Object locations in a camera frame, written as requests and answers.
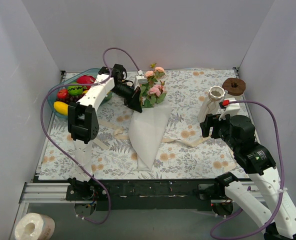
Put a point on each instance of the pink artificial flower bouquet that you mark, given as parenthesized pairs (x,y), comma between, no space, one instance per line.
(152,89)

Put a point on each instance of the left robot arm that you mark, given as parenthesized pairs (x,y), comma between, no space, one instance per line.
(82,121)

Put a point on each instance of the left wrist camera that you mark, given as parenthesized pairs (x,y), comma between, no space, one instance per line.
(139,80)

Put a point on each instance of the white paper roll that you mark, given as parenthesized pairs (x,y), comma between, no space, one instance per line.
(34,226)

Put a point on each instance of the dark purple grapes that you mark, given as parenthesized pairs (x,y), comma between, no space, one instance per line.
(71,98)

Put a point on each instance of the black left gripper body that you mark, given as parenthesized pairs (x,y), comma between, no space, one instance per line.
(132,97)

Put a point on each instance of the red apple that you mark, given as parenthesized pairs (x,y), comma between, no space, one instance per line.
(62,94)

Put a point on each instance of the white ribbed ceramic vase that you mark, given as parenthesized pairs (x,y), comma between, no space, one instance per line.
(211,104)

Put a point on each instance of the white cup brown lid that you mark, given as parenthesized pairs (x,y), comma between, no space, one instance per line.
(234,88)

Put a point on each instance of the white paper bouquet wrap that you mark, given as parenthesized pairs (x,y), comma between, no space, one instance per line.
(146,131)

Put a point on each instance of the yellow lemon front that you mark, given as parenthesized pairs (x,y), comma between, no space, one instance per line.
(61,107)

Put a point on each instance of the green round fruit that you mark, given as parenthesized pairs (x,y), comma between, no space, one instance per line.
(75,90)

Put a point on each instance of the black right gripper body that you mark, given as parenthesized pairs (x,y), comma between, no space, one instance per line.
(215,128)

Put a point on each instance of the red dragon fruit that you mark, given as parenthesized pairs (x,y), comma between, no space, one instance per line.
(86,79)

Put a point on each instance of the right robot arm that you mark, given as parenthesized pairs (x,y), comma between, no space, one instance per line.
(277,217)

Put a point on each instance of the aluminium frame rail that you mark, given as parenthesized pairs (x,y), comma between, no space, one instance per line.
(45,192)

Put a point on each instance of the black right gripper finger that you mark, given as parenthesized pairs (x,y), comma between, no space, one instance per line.
(216,124)
(206,125)

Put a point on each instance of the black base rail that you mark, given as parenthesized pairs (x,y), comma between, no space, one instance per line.
(217,201)

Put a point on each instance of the cream printed ribbon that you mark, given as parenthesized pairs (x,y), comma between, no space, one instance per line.
(117,134)

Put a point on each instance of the floral patterned table mat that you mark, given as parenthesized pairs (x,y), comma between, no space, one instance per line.
(186,91)

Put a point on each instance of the teal plastic fruit tray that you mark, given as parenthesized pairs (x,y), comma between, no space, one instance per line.
(53,100)

